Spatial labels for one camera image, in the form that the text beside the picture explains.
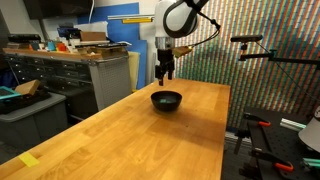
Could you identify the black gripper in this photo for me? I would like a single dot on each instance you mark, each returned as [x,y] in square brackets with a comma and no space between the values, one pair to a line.
[165,57]

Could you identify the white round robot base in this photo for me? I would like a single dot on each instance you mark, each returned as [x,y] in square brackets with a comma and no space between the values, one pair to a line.
[311,133]

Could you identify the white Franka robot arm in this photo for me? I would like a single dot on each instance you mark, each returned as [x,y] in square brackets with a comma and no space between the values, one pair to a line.
[180,18]

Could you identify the black bowl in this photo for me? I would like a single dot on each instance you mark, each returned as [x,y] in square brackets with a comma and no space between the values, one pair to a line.
[166,106]

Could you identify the wooden block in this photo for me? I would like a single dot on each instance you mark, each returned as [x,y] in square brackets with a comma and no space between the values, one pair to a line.
[27,87]

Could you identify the cream panel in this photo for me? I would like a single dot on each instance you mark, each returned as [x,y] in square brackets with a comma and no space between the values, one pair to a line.
[134,70]

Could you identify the blue foam board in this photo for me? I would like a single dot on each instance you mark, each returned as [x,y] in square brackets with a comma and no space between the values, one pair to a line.
[128,33]

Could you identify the workbench cabinet with pegboard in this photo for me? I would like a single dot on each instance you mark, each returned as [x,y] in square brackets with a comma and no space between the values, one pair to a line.
[110,83]

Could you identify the yellow spirit level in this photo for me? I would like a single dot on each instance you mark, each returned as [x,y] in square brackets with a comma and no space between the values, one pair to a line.
[136,20]

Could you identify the cardboard box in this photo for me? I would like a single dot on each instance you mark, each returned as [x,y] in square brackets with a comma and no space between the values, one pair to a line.
[93,36]

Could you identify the silver aluminium extrusion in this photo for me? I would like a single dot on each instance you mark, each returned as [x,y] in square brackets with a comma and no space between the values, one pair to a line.
[311,162]
[292,124]

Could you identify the black perforated breadboard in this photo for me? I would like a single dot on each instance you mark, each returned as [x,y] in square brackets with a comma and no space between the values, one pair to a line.
[283,143]

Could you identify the grey plastic storage bin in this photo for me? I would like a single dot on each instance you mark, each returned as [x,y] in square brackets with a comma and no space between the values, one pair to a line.
[33,120]

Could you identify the black case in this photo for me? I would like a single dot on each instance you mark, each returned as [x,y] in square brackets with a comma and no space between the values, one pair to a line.
[26,101]

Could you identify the black flat device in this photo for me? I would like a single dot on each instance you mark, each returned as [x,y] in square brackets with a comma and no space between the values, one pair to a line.
[23,38]

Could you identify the teal tray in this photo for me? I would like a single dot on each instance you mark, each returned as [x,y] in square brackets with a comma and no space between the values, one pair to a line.
[8,92]

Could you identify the yellow sticky note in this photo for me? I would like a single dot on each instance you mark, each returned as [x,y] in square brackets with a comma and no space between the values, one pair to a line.
[29,159]

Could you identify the black stereo camera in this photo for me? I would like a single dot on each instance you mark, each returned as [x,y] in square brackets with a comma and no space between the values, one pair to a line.
[246,38]

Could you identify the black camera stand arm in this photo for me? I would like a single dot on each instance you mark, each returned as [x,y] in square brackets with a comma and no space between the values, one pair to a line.
[286,59]

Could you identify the dark wall screen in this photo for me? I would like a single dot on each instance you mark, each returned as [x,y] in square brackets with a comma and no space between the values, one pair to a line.
[56,8]

